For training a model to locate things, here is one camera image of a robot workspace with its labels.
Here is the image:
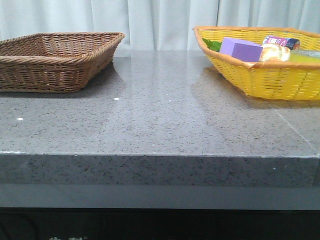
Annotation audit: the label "white curtain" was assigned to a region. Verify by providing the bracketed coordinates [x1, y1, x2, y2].
[0, 0, 320, 51]

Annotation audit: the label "purple foam block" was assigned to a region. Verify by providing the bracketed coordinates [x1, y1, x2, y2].
[219, 37, 263, 62]

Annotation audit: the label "yellow woven basket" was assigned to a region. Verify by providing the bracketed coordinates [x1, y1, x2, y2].
[193, 26, 320, 101]

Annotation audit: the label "toy croissant bread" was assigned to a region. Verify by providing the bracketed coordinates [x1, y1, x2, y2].
[259, 43, 291, 62]

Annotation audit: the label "toy carrot with green leaves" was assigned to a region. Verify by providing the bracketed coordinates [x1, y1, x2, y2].
[202, 38, 222, 52]

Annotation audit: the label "brown wicker basket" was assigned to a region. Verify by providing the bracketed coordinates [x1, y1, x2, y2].
[0, 32, 125, 93]

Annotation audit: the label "yellow-green tape roll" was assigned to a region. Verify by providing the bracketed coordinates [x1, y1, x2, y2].
[289, 49, 320, 63]

